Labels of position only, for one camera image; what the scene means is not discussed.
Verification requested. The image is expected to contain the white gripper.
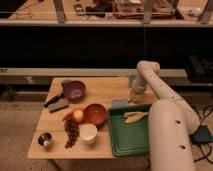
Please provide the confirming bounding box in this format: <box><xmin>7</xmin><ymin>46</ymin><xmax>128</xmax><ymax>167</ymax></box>
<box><xmin>129</xmin><ymin>77</ymin><xmax>147</xmax><ymax>102</ymax></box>

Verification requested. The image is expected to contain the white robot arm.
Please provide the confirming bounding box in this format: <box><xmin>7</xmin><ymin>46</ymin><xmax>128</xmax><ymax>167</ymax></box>
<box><xmin>130</xmin><ymin>60</ymin><xmax>200</xmax><ymax>171</ymax></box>

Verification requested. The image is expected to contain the orange bowl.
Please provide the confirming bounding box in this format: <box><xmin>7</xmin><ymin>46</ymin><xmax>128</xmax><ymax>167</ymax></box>
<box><xmin>84</xmin><ymin>103</ymin><xmax>107</xmax><ymax>126</ymax></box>

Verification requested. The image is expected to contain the purple bowl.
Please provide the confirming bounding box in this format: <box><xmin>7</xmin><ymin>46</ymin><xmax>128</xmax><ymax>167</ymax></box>
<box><xmin>63</xmin><ymin>80</ymin><xmax>86</xmax><ymax>100</ymax></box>

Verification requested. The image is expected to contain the blue cup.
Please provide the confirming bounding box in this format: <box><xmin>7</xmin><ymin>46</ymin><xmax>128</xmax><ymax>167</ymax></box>
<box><xmin>129</xmin><ymin>75</ymin><xmax>136</xmax><ymax>87</ymax></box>

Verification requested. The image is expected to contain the yellow banana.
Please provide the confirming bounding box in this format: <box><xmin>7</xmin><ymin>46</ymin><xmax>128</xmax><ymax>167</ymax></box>
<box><xmin>124</xmin><ymin>111</ymin><xmax>148</xmax><ymax>124</ymax></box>

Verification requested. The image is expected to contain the green plastic tray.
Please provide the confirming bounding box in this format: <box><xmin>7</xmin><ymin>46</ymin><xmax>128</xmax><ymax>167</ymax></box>
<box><xmin>108</xmin><ymin>104</ymin><xmax>151</xmax><ymax>157</ymax></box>

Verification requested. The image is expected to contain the white cup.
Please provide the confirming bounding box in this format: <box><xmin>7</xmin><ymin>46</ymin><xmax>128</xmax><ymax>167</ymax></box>
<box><xmin>79</xmin><ymin>124</ymin><xmax>97</xmax><ymax>144</ymax></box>

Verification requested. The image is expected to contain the orange carrot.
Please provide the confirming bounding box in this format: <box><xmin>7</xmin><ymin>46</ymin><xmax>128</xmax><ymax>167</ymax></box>
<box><xmin>62</xmin><ymin>109</ymin><xmax>79</xmax><ymax>121</ymax></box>

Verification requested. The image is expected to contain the wooden table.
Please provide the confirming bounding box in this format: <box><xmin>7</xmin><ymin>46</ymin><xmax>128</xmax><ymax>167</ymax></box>
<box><xmin>27</xmin><ymin>76</ymin><xmax>158</xmax><ymax>160</ymax></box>

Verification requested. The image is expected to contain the grey sponge block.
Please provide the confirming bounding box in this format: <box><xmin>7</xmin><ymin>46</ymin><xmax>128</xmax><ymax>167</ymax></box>
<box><xmin>48</xmin><ymin>100</ymin><xmax>69</xmax><ymax>113</ymax></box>

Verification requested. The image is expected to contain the bunch of dark grapes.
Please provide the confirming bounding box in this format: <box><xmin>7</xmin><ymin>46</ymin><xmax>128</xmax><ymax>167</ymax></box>
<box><xmin>64</xmin><ymin>117</ymin><xmax>79</xmax><ymax>148</ymax></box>

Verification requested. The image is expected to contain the black box on floor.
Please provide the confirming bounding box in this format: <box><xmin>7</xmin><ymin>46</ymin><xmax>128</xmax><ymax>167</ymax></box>
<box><xmin>190</xmin><ymin>125</ymin><xmax>213</xmax><ymax>144</ymax></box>

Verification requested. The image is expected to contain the small metal cup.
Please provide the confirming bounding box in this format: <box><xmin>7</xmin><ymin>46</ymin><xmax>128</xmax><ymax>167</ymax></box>
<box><xmin>38</xmin><ymin>132</ymin><xmax>53</xmax><ymax>148</ymax></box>

